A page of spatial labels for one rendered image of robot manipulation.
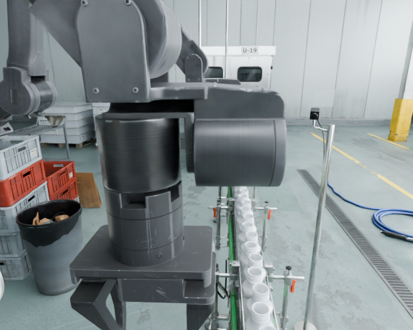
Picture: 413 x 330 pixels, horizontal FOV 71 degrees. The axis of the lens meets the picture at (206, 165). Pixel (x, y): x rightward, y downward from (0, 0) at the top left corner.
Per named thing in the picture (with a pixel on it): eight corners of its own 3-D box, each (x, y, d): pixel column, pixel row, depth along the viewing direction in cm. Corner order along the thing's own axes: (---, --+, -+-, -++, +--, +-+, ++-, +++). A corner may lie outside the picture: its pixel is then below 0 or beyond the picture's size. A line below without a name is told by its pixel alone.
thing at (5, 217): (16, 233, 227) (10, 207, 221) (-39, 235, 225) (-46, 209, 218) (51, 201, 285) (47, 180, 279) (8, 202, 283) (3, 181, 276)
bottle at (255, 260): (247, 318, 77) (250, 266, 73) (238, 302, 83) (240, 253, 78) (267, 312, 79) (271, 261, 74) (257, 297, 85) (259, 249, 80)
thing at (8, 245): (20, 257, 233) (15, 233, 227) (-32, 259, 232) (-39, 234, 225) (54, 221, 292) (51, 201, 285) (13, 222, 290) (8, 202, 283)
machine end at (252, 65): (267, 173, 511) (275, 46, 450) (189, 171, 519) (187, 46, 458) (257, 150, 663) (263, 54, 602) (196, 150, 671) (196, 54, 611)
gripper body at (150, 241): (210, 294, 20) (210, 197, 18) (69, 291, 21) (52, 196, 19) (213, 243, 26) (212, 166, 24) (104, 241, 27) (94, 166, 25)
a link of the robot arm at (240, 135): (123, 16, 22) (67, -13, 14) (275, 13, 22) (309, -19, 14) (137, 163, 26) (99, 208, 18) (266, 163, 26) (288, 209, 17)
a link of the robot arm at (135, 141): (111, 97, 23) (77, 103, 17) (198, 95, 22) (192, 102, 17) (119, 179, 25) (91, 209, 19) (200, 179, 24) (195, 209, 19)
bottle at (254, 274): (235, 322, 76) (237, 269, 71) (252, 312, 79) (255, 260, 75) (251, 338, 71) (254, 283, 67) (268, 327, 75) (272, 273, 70)
